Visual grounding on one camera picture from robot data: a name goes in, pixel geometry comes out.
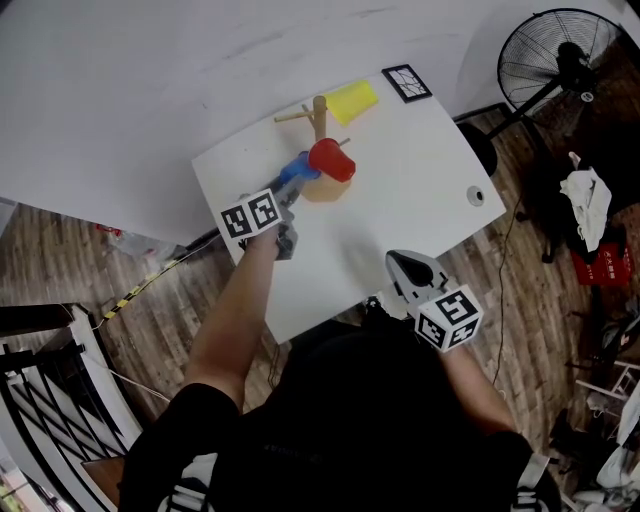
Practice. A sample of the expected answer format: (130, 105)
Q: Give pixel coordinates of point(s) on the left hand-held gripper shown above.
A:
(250, 215)

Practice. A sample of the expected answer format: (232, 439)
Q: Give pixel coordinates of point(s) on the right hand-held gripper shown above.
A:
(450, 317)

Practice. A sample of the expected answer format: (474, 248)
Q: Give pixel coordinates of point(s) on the blue plastic cup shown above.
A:
(297, 165)

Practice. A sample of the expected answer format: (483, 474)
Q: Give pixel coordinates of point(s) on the wooden cup tree stand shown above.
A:
(325, 192)

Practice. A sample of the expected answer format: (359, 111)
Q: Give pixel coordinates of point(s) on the red plastic cup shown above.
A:
(332, 160)

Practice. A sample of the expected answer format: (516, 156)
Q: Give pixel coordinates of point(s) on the yellow plastic cup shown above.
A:
(350, 102)

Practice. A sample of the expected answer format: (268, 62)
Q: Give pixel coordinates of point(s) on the person's left forearm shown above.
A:
(235, 320)

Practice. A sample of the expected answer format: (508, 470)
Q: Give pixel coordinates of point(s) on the person's right forearm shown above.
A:
(475, 390)

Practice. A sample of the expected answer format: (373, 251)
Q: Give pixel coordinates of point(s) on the gray table grommet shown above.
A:
(475, 195)

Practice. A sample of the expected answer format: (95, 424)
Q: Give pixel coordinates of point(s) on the clear red plastic bag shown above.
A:
(130, 242)

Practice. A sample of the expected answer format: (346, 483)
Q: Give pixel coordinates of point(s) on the red box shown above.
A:
(602, 267)

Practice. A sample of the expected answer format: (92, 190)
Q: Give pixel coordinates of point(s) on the white crumpled cloth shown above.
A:
(587, 205)

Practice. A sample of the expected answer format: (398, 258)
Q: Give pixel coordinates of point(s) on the yellow black striped tape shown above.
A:
(127, 297)

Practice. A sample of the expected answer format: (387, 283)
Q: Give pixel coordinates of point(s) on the black office chair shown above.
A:
(625, 165)

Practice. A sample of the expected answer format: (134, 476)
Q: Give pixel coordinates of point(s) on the black standing fan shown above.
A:
(570, 57)

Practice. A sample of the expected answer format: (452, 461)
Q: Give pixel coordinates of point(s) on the black stair railing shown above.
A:
(30, 320)

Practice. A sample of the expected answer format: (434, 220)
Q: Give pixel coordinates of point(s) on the brown wooden board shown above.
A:
(102, 482)

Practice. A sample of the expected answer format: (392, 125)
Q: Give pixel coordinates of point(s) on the black picture frame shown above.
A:
(406, 83)

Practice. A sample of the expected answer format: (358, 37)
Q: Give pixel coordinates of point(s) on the white wooden frame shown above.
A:
(605, 387)

